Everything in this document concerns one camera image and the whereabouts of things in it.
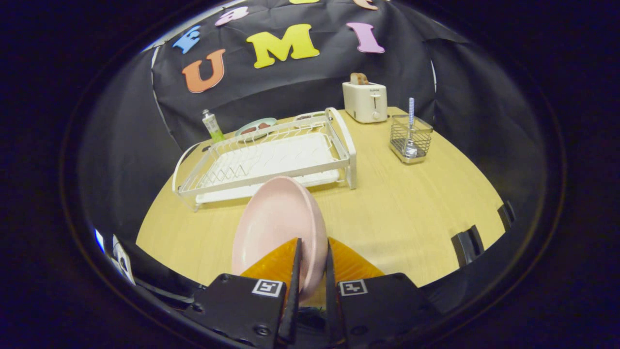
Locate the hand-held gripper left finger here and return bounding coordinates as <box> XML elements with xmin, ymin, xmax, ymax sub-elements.
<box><xmin>182</xmin><ymin>237</ymin><xmax>304</xmax><ymax>349</ymax></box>

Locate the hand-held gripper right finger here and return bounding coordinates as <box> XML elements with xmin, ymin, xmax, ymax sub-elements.
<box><xmin>325</xmin><ymin>236</ymin><xmax>439</xmax><ymax>349</ymax></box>

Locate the pink plate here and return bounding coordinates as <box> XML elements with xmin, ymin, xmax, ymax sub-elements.
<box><xmin>232</xmin><ymin>175</ymin><xmax>329</xmax><ymax>303</ymax></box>

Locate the white wire dish rack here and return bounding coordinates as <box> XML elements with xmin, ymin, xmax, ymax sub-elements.
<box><xmin>172</xmin><ymin>107</ymin><xmax>358</xmax><ymax>212</ymax></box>

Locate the metal wire basket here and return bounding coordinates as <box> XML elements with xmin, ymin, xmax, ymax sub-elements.
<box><xmin>389</xmin><ymin>114</ymin><xmax>434</xmax><ymax>165</ymax></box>

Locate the blue checked handle spoon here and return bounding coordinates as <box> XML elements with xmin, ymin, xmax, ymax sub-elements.
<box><xmin>404</xmin><ymin>97</ymin><xmax>418</xmax><ymax>159</ymax></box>

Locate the pale green plate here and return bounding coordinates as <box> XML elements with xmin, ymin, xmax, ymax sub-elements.
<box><xmin>235</xmin><ymin>117</ymin><xmax>278</xmax><ymax>141</ymax></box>

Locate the white object with dark print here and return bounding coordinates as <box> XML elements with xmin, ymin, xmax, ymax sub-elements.
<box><xmin>111</xmin><ymin>234</ymin><xmax>137</xmax><ymax>286</ymax></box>

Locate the clear bottle with green liquid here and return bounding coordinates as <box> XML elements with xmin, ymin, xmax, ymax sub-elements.
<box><xmin>202</xmin><ymin>109</ymin><xmax>226</xmax><ymax>143</ymax></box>

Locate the cream toaster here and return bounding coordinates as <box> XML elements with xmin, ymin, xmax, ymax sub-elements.
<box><xmin>342</xmin><ymin>81</ymin><xmax>388</xmax><ymax>124</ymax></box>

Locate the black backdrop cloth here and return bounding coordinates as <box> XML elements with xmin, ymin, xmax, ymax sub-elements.
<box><xmin>73</xmin><ymin>0</ymin><xmax>548</xmax><ymax>243</ymax></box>

